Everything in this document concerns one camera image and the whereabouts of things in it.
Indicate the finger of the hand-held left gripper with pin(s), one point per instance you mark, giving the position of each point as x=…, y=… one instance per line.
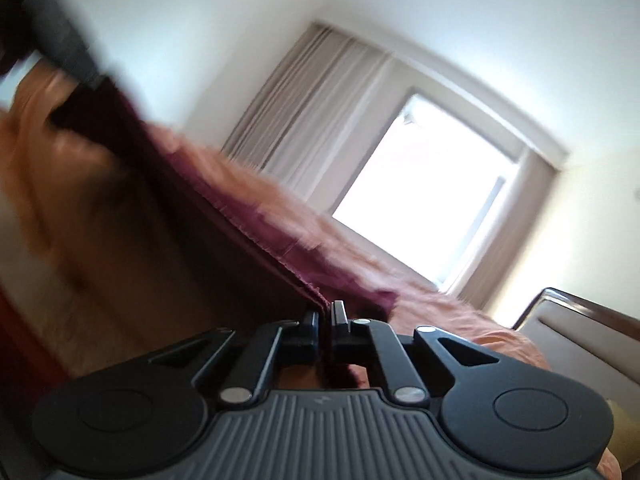
x=65, y=35

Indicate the beige curtain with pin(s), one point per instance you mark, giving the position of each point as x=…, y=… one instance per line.
x=310, y=110
x=505, y=230

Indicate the window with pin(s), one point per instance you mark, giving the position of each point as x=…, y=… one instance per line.
x=425, y=185

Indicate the maroon long-sleeve shirt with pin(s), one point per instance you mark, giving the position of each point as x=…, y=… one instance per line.
x=280, y=240

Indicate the orange duvet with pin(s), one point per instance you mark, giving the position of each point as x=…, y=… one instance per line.
x=450, y=320

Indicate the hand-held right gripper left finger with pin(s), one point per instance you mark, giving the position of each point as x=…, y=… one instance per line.
x=310, y=340

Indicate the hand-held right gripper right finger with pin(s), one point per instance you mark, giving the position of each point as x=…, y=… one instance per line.
x=342, y=340

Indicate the padded headboard with dark frame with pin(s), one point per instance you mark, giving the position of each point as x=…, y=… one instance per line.
x=585, y=340

